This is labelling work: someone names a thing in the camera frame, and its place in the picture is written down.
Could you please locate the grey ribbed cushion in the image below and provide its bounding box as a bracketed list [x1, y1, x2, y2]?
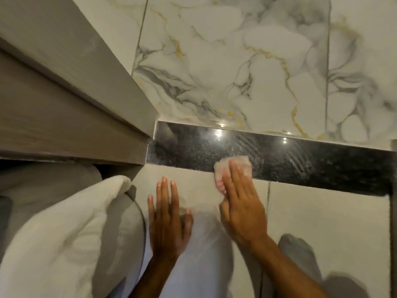
[92, 192, 147, 298]

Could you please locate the person's left hand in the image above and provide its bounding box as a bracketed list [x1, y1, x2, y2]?
[147, 177, 194, 262]

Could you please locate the person's right forearm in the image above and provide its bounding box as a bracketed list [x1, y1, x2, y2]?
[237, 235, 330, 298]

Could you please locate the black granite threshold strip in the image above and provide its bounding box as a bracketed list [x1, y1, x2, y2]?
[146, 120, 397, 198]

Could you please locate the white wiping cloth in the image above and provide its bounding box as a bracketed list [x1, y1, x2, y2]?
[214, 155, 252, 196]

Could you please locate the person's left forearm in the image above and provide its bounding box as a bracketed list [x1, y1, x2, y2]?
[128, 256, 183, 298]

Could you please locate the white fluffy pillow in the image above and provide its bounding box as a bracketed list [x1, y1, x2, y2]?
[0, 175, 133, 298]

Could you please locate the grey wooden door frame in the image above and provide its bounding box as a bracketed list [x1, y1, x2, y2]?
[0, 0, 159, 166]

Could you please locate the person's right hand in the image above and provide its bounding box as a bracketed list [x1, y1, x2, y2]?
[219, 160, 269, 247]

